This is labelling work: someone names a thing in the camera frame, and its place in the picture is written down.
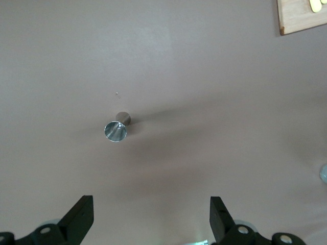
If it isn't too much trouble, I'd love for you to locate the steel jigger measuring cup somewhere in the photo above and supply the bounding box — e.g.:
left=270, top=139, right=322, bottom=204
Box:
left=104, top=111, right=132, bottom=142

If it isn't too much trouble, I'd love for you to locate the wooden cutting board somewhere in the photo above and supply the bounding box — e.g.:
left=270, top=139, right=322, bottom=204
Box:
left=276, top=0, right=327, bottom=36

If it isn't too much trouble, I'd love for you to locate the brown table cover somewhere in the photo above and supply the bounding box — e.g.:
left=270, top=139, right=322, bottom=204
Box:
left=0, top=0, right=327, bottom=245

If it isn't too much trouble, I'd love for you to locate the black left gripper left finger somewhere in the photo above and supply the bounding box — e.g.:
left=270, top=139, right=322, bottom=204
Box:
left=0, top=194, right=95, bottom=245

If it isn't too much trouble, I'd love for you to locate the yellow plastic knife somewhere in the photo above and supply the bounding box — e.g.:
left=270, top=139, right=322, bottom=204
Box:
left=309, top=0, right=322, bottom=13

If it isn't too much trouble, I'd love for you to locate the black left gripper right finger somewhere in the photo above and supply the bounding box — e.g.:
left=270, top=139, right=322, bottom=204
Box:
left=209, top=195, right=306, bottom=245

